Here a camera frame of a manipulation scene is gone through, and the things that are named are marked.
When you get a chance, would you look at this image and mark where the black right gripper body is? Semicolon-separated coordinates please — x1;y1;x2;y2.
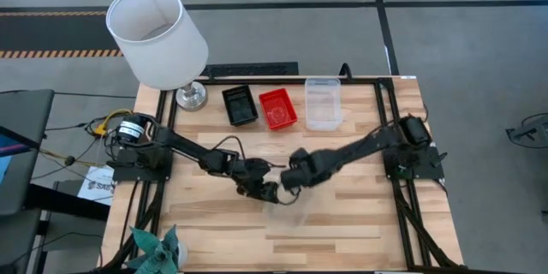
289;147;330;181

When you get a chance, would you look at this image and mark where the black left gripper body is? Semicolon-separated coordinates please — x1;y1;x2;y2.
233;158;272;189

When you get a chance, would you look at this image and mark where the red plastic basket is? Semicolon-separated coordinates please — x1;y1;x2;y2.
258;87;299;131

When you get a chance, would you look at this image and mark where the black slotted plastic basket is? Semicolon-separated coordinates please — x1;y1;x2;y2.
221;85;259;128

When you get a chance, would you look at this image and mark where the white plant pot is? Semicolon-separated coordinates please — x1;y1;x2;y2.
176;239;190;268

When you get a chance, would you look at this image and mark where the silver metal lamp base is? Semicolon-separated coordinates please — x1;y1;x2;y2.
175;80;209;113

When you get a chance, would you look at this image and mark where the black floor mat strip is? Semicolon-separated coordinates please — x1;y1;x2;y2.
200;61;300;79

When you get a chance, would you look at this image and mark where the green artificial plant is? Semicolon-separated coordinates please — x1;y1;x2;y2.
125;223;181;274

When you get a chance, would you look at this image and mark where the white printed paper sheet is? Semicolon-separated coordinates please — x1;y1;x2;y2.
77;165;116;207

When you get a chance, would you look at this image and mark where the white fabric lamp shade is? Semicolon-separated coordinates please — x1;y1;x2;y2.
105;0;210;92

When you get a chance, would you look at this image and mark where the black side table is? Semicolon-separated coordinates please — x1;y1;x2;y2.
0;182;111;274

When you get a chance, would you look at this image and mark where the black cable loop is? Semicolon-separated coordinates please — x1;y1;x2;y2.
277;187;302;206

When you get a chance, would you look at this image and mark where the black aluminium table frame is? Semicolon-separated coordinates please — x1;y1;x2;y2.
111;75;466;274

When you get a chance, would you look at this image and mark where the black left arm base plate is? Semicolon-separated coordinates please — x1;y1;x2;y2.
110;146;174;182

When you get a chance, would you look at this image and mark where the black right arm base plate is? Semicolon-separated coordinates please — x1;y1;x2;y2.
382;145;445;182

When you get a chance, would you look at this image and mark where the yellow cable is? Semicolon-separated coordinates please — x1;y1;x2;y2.
91;108;134;137

